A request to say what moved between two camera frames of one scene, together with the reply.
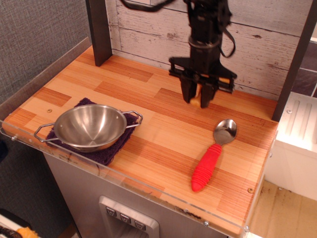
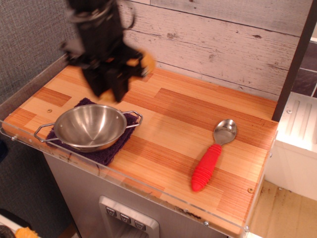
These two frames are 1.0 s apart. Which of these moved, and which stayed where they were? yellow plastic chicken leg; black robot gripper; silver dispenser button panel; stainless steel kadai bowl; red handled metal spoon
Moved: black robot gripper; yellow plastic chicken leg
Stayed: silver dispenser button panel; red handled metal spoon; stainless steel kadai bowl
